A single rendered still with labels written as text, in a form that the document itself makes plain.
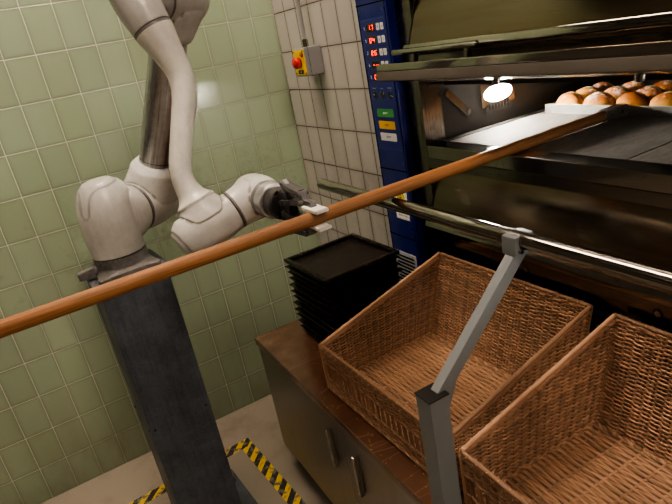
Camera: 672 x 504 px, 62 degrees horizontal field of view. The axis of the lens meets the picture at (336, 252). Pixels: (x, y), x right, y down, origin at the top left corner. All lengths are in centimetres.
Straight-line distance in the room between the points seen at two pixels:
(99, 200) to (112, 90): 69
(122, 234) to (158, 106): 38
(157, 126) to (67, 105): 59
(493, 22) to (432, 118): 41
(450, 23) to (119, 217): 103
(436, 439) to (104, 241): 109
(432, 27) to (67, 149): 136
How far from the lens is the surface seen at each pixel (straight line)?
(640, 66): 107
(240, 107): 241
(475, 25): 150
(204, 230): 139
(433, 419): 100
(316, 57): 217
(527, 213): 152
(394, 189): 127
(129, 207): 173
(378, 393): 141
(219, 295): 252
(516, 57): 124
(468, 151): 161
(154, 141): 177
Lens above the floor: 154
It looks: 21 degrees down
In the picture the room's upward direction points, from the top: 11 degrees counter-clockwise
